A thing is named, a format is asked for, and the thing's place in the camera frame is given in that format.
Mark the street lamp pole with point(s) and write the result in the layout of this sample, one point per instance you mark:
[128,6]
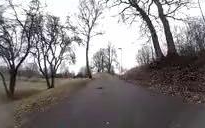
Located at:
[121,61]

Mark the tall bare tree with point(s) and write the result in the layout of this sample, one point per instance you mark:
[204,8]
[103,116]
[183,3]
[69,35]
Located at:
[88,63]

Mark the leaf-covered verge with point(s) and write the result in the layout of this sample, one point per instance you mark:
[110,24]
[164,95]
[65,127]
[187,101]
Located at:
[176,81]

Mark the bare bushes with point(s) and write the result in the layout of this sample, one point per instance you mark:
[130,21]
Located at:
[196,36]

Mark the grey asphalt path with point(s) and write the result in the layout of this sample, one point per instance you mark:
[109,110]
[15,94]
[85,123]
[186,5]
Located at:
[116,106]

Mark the clump of bare trees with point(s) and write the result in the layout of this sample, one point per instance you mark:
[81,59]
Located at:
[104,61]

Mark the leaning thick tree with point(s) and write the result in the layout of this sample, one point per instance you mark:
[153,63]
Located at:
[167,35]
[154,38]

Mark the pale grass field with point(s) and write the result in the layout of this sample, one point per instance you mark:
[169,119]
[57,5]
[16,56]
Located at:
[26,91]

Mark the bare forked tree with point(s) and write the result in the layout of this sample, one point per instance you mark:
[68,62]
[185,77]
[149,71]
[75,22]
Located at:
[50,78]
[12,81]

